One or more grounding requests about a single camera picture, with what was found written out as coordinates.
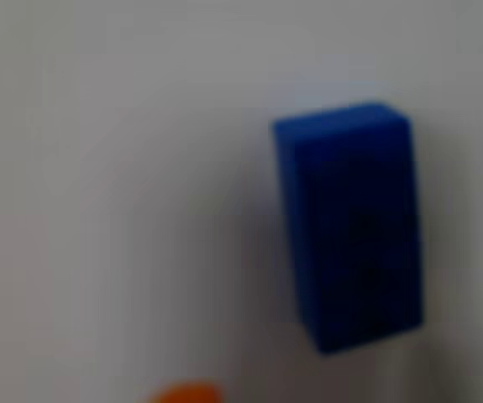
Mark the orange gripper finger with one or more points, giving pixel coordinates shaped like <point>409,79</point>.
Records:
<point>184,395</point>

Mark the blue rectangular block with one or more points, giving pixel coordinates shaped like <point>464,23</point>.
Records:
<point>350,226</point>

